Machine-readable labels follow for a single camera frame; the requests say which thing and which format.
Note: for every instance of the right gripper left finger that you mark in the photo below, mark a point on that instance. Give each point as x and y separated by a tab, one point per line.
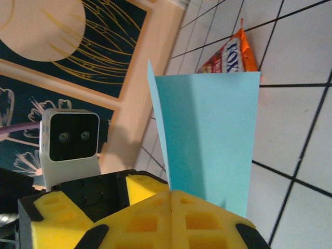
140	228

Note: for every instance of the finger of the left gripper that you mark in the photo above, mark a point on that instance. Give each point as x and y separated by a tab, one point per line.
145	189
57	220

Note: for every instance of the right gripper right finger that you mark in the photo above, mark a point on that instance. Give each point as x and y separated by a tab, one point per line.
207	228

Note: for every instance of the orange candy snack bag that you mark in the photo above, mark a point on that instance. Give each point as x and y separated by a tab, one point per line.
233	54

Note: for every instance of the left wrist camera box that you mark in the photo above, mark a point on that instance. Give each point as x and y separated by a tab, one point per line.
70	140

